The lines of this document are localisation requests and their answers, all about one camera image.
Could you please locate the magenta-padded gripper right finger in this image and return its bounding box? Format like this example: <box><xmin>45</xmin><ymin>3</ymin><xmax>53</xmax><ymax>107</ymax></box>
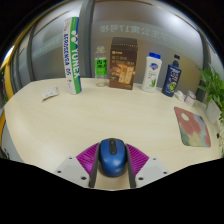
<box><xmin>124</xmin><ymin>143</ymin><xmax>170</xmax><ymax>189</ymax></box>

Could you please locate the brown snack box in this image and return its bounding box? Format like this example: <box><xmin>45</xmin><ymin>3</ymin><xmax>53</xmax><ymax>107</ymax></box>
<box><xmin>108</xmin><ymin>36</ymin><xmax>139</xmax><ymax>91</ymax></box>

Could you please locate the blue computer mouse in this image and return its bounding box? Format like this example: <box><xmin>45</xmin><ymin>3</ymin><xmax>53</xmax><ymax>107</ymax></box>
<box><xmin>98</xmin><ymin>137</ymin><xmax>128</xmax><ymax>178</ymax></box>

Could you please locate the small white lidded jar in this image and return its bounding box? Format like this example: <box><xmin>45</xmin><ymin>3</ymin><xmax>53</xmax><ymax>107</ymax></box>
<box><xmin>184</xmin><ymin>90</ymin><xmax>198</xmax><ymax>107</ymax></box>

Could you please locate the white body wash bottle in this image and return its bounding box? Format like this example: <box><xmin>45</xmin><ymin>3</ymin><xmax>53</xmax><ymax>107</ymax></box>
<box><xmin>140</xmin><ymin>51</ymin><xmax>163</xmax><ymax>93</ymax></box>

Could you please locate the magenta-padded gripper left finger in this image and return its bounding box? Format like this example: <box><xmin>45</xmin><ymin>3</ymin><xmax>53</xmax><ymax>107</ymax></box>
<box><xmin>53</xmin><ymin>142</ymin><xmax>101</xmax><ymax>189</ymax></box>

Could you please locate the floral print mouse pad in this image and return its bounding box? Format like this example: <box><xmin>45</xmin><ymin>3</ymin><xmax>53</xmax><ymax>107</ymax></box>
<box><xmin>173</xmin><ymin>106</ymin><xmax>212</xmax><ymax>148</ymax></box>

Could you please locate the small white patterned packet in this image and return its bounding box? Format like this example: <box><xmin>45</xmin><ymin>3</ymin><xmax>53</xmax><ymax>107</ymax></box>
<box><xmin>41</xmin><ymin>86</ymin><xmax>60</xmax><ymax>101</ymax></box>

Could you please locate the clear green-label drink bottle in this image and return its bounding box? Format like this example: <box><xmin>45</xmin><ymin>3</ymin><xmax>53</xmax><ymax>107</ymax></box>
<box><xmin>94</xmin><ymin>45</ymin><xmax>109</xmax><ymax>88</ymax></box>

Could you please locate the dark blue pump bottle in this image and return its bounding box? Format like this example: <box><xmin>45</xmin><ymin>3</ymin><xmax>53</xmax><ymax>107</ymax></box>
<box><xmin>161</xmin><ymin>54</ymin><xmax>183</xmax><ymax>98</ymax></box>

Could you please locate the crumpled white tissue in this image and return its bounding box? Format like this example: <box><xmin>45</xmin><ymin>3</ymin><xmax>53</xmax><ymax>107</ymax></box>
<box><xmin>174</xmin><ymin>90</ymin><xmax>186</xmax><ymax>102</ymax></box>

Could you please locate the white green shuttlecock tube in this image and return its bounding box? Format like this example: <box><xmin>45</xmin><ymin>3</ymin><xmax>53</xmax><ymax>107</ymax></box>
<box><xmin>63</xmin><ymin>16</ymin><xmax>83</xmax><ymax>96</ymax></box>

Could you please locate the potted green plant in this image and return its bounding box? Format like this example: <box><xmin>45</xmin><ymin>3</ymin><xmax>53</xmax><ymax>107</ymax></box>
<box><xmin>195</xmin><ymin>63</ymin><xmax>224</xmax><ymax>158</ymax></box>

